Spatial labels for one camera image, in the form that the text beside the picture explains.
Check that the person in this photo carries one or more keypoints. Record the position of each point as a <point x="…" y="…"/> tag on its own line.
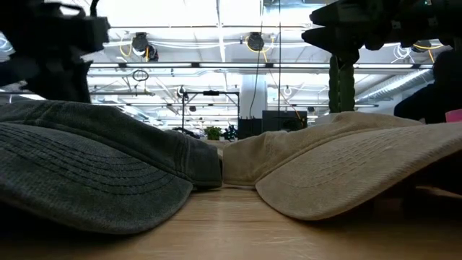
<point x="447" y="94"/>

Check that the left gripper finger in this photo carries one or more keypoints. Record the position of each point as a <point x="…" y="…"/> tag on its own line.
<point x="59" y="81"/>
<point x="86" y="32"/>

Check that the green cactus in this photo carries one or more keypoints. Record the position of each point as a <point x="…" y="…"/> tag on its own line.
<point x="341" y="90"/>

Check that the silver ventilation duct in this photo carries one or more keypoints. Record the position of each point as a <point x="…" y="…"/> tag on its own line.
<point x="397" y="85"/>

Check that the black metal rig frame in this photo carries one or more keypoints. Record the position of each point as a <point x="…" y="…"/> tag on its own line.
<point x="211" y="92"/>

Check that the black equipment box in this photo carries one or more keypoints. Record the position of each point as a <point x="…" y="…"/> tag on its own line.
<point x="249" y="128"/>

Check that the green potted plant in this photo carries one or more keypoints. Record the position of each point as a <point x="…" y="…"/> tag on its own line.
<point x="213" y="133"/>

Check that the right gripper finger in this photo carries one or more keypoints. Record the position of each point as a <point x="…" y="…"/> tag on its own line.
<point x="335" y="39"/>
<point x="339" y="14"/>

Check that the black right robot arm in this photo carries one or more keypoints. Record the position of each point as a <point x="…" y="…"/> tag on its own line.
<point x="449" y="21"/>

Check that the beige baseball cap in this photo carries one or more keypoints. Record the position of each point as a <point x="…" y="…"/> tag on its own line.
<point x="343" y="169"/>

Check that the red plastic tray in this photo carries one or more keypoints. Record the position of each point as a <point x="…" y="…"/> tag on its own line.
<point x="454" y="116"/>

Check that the dark grey baseball cap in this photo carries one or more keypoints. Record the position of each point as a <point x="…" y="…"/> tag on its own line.
<point x="90" y="162"/>

